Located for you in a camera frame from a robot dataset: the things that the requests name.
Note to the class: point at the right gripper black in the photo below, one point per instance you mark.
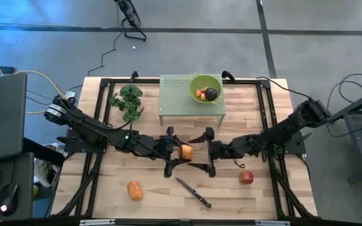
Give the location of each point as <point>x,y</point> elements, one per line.
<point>220,150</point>

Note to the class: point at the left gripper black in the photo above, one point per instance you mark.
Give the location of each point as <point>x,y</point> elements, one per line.
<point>167,150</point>

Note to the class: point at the orange sweet potato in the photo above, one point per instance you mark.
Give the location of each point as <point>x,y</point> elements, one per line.
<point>186,152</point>
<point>134,190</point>

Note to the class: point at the red apple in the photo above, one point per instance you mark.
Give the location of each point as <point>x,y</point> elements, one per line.
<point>246,177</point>

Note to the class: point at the dark purple plum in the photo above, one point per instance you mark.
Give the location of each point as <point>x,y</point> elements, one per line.
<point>211,94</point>

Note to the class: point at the green colander bowl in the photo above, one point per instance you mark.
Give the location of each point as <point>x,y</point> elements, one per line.
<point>200,81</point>

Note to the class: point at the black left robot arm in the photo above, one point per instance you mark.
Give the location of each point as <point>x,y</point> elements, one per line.
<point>99,135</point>

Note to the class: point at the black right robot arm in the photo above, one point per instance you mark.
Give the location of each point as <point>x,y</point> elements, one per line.
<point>288,128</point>

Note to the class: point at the pale green perforated shelf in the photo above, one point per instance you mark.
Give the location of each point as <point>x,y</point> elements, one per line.
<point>174,100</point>

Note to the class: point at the green plant in white pot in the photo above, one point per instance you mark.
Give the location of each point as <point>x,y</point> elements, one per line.
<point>130,103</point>

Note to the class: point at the white paper tag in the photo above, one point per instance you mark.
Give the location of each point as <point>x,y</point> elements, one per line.
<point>70,95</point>

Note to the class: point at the white plastic bag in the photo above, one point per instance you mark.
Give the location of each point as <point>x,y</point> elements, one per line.
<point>44,169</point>

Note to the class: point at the black floor fan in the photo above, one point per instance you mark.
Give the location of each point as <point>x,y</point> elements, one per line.
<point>130,14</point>

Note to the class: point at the yellow-green ball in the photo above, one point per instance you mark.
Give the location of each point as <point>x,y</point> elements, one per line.
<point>35,191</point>

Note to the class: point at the dark grey computer desk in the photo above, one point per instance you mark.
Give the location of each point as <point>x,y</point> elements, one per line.
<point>24,188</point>

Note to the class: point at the black computer mouse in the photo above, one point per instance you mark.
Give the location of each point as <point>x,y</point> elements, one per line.
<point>8,197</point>

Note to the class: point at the grey monitor back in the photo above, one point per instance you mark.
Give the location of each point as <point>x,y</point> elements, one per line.
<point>2,116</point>

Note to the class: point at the silver metal bracket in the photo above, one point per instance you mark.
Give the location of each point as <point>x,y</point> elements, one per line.
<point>272,223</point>
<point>96,223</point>

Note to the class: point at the dark desk frame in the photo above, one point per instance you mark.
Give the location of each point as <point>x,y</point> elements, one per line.
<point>356,141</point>

